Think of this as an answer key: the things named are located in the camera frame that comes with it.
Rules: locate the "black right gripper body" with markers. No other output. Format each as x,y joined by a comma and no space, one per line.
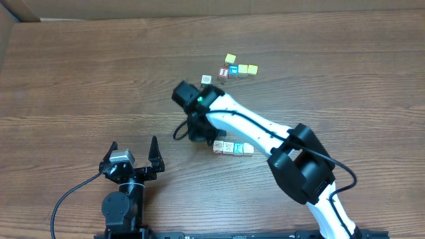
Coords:
202,133

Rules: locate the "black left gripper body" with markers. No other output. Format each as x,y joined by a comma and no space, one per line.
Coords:
133,171

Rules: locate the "white block green side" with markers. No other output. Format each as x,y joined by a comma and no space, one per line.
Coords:
206,80

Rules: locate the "white block red side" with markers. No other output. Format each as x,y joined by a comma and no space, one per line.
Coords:
218,146

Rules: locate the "white letter W block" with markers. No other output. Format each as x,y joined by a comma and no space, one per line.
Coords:
228,148

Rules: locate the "blue letter P block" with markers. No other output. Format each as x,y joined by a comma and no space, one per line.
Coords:
238,149

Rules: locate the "lone yellow block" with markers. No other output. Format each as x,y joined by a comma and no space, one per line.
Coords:
248,149

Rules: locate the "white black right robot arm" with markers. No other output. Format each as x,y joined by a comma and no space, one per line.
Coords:
301,166

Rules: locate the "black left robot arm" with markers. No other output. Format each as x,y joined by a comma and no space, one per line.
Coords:
123,209

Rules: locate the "red letter I block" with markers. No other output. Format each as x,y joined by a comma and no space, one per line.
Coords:
223,74

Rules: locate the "yellow block far top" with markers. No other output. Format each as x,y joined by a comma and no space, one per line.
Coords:
229,59

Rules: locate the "yellow block middle row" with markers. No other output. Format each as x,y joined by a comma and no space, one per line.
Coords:
242,70

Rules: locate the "yellow block row end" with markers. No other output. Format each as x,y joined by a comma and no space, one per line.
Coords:
252,71

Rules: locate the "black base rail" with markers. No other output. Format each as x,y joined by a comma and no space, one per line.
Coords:
239,235

